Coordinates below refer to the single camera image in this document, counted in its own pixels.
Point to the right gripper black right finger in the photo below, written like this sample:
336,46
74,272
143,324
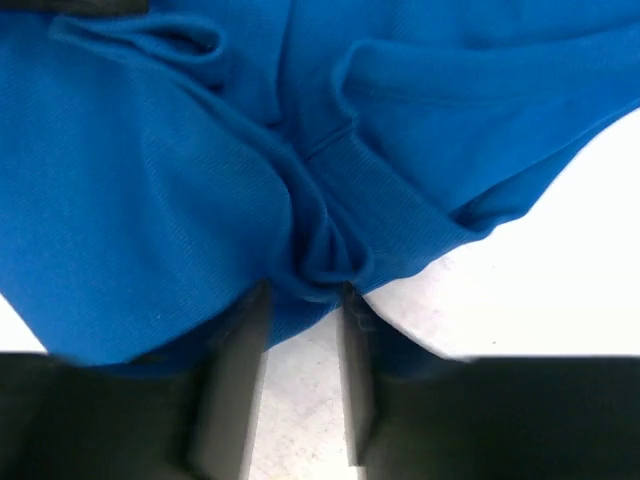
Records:
359,354

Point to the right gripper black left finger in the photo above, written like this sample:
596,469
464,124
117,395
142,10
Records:
223,433

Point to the blue tank top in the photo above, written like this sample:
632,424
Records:
155,167

